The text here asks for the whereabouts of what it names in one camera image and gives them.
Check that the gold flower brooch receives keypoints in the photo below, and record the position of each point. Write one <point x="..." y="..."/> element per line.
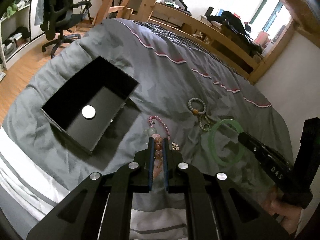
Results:
<point x="175" y="146"/>

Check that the wooden bed frame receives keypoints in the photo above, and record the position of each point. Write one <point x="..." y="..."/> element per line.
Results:
<point x="204" y="34"/>

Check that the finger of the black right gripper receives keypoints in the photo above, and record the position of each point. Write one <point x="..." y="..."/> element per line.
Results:
<point x="271" y="161"/>

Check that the green jade bangle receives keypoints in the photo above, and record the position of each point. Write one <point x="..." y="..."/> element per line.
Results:
<point x="213" y="149"/>

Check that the grey bead bracelet orange bead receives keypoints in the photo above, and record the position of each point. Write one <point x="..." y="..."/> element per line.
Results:
<point x="197" y="106"/>

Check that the white shelf unit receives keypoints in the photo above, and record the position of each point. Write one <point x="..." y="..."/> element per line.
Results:
<point x="15" y="29"/>

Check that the white round sticker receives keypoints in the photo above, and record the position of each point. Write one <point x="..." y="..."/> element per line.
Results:
<point x="88" y="112"/>

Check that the person's right hand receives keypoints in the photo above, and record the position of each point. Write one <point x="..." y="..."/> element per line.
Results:
<point x="291" y="214"/>

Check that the grey duvet with red trim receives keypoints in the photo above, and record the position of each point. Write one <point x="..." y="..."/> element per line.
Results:
<point x="39" y="166"/>

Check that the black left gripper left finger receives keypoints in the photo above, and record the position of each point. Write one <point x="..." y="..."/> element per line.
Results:
<point x="143" y="174"/>

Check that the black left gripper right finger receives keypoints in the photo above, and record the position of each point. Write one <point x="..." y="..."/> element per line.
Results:
<point x="171" y="159"/>

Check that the black jewelry box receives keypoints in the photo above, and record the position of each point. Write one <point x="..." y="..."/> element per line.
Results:
<point x="99" y="84"/>

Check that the black office chair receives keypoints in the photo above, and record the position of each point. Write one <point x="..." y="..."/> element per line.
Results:
<point x="57" y="17"/>

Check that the black clothes pile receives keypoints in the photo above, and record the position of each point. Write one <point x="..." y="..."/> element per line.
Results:
<point x="233" y="23"/>

